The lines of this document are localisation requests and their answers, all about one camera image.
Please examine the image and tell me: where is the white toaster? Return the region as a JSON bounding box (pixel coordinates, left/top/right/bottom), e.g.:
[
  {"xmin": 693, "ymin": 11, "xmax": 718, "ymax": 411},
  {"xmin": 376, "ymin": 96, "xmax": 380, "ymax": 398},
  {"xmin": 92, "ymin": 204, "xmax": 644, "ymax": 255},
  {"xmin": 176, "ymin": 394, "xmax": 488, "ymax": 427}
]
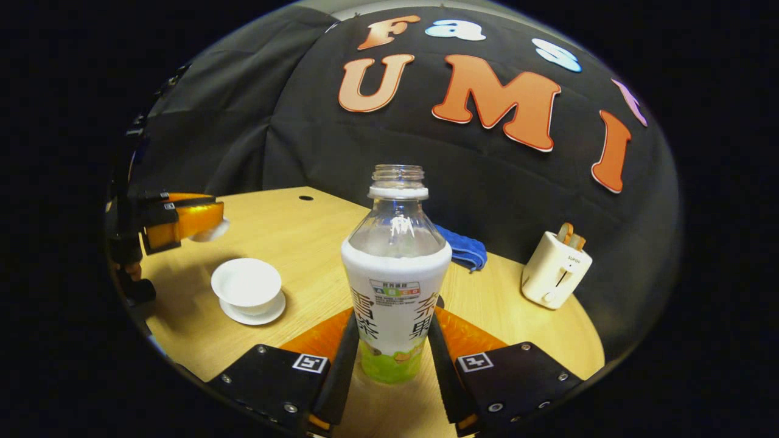
[{"xmin": 521, "ymin": 230, "xmax": 593, "ymax": 310}]

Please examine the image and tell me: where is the white teacup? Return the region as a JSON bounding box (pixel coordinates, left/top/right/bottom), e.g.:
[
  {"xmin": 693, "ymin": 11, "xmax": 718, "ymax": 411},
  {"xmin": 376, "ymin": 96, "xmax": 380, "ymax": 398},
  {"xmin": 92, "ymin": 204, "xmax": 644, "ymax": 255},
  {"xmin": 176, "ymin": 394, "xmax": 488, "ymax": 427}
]
[{"xmin": 211, "ymin": 258, "xmax": 282, "ymax": 316}]

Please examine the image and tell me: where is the blue towel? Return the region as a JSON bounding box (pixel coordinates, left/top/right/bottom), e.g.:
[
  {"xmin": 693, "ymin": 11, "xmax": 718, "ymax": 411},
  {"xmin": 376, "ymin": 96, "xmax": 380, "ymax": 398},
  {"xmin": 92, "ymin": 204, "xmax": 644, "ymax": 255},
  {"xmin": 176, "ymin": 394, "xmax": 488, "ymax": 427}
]
[{"xmin": 433, "ymin": 224, "xmax": 487, "ymax": 272}]

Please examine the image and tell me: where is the water bottle with white label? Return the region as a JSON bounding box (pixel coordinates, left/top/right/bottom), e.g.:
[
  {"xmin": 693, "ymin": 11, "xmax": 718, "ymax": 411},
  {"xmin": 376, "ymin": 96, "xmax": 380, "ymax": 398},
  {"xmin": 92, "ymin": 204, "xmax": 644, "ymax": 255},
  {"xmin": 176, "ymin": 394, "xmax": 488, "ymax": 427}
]
[{"xmin": 341, "ymin": 164, "xmax": 453, "ymax": 385}]

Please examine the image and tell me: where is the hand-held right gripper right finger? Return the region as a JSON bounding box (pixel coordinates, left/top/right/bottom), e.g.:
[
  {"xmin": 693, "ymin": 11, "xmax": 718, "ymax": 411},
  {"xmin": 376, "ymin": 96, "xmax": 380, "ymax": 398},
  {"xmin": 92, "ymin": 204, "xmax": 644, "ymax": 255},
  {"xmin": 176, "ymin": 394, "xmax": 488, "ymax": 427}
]
[{"xmin": 428, "ymin": 306, "xmax": 586, "ymax": 436}]

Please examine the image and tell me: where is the white teacup lid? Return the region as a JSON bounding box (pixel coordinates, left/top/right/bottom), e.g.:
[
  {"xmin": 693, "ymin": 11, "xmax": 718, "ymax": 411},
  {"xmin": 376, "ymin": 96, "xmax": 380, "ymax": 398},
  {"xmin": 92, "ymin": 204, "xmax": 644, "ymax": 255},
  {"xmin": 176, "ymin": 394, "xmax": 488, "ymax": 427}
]
[{"xmin": 187, "ymin": 218, "xmax": 231, "ymax": 243}]

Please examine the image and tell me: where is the white saucer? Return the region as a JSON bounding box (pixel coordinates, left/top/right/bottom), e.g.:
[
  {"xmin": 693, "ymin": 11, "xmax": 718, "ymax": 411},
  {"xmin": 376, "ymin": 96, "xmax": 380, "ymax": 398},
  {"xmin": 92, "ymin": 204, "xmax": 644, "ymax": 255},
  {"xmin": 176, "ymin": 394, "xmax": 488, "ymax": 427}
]
[{"xmin": 218, "ymin": 291, "xmax": 287, "ymax": 326}]

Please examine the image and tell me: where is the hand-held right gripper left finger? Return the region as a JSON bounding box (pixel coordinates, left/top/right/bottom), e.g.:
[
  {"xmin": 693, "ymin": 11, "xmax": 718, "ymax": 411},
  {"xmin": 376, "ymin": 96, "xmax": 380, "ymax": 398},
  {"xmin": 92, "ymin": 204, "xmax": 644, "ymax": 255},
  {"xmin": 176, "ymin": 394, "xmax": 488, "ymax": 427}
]
[{"xmin": 207, "ymin": 307, "xmax": 361, "ymax": 436}]

